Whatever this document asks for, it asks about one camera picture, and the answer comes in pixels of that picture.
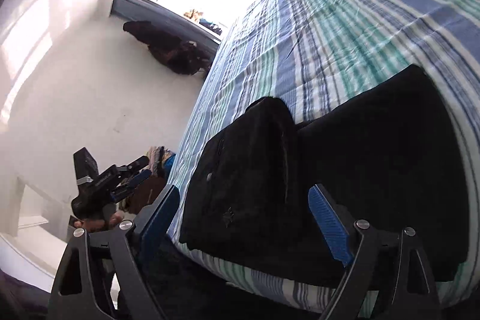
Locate black pants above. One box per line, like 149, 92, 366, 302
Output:
179, 65, 470, 287

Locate person's left hand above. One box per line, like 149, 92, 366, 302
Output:
73, 210, 125, 232

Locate pile of clothes on dresser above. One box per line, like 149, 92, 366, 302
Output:
146, 146, 176, 179

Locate dark brown wooden dresser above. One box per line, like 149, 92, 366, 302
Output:
125, 176, 167, 214

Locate striped bed cover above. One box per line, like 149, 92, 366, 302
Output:
169, 0, 479, 306

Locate dark bags hanging on wall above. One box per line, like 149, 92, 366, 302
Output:
123, 21, 212, 76

